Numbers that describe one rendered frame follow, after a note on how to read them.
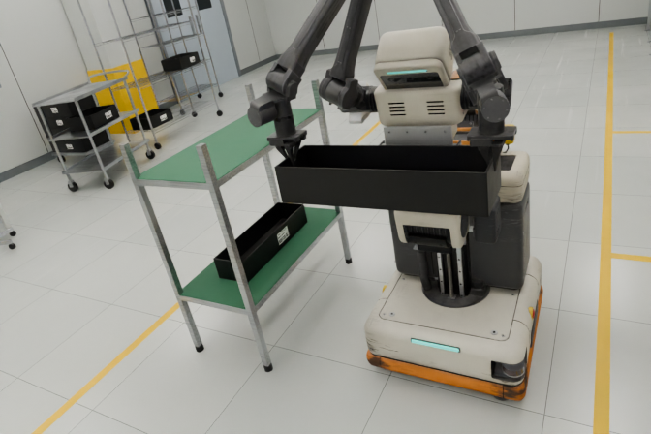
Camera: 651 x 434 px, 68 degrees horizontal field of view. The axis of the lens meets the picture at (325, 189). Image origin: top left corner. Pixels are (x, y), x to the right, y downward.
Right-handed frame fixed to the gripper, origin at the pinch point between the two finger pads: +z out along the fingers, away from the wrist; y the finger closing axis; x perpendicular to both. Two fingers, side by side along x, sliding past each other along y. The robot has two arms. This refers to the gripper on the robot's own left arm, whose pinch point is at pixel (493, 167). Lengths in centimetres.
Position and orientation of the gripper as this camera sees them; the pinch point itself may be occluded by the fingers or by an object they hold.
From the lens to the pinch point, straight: 122.4
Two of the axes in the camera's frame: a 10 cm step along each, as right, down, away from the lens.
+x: 4.5, -4.4, 7.8
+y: 8.7, 0.4, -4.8
